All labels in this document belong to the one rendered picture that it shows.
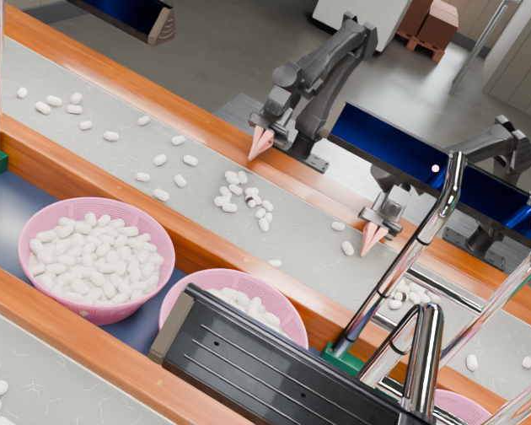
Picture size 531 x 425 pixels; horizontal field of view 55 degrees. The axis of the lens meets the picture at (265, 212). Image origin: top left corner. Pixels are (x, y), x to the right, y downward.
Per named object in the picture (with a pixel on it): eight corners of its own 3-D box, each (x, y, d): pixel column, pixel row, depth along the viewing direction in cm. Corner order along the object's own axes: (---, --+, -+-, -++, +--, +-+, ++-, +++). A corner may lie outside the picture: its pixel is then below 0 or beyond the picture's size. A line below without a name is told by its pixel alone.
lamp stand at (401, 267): (340, 302, 115) (449, 142, 88) (420, 347, 113) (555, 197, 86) (316, 363, 100) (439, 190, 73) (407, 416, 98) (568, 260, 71)
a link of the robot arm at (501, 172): (486, 239, 144) (513, 153, 120) (473, 223, 149) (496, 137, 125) (506, 233, 145) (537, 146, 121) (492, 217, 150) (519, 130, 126)
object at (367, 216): (374, 259, 114) (392, 223, 116) (345, 243, 115) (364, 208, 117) (367, 263, 120) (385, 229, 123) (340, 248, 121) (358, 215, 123)
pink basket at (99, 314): (81, 212, 108) (87, 179, 102) (188, 275, 105) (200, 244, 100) (-21, 288, 87) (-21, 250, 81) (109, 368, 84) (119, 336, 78)
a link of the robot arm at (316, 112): (309, 140, 148) (371, 35, 136) (292, 127, 150) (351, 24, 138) (317, 139, 153) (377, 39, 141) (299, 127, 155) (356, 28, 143)
